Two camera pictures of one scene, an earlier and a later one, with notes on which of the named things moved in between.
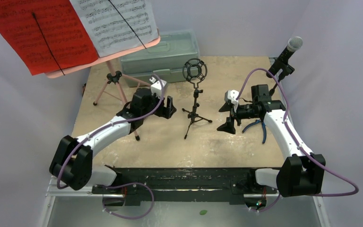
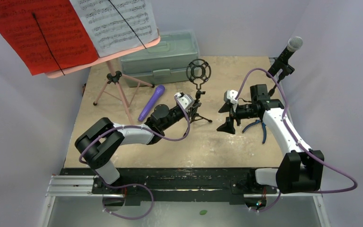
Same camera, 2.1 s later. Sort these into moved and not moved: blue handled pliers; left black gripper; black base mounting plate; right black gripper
Moved: left black gripper
Not moved: black base mounting plate; right black gripper; blue handled pliers
